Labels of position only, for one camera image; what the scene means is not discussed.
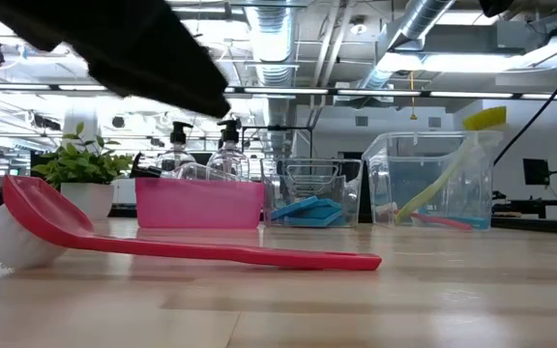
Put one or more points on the large red dish brush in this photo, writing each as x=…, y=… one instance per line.
x=186, y=251

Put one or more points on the green plant in white pot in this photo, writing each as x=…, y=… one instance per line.
x=85, y=164

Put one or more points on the small clear plastic bin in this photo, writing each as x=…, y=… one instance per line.
x=307, y=174

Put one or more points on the pink plastic bin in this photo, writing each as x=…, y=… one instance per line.
x=196, y=203

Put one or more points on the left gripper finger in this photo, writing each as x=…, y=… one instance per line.
x=162, y=63

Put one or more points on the yellow-green dish brush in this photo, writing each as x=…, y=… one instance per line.
x=486, y=118

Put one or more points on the silver ventilation duct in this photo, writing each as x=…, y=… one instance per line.
x=273, y=38

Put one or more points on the large clear plastic bin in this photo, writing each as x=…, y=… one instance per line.
x=404, y=164

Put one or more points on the black monitor on stand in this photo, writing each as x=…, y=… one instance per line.
x=536, y=171

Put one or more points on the black background frame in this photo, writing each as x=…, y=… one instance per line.
x=278, y=127

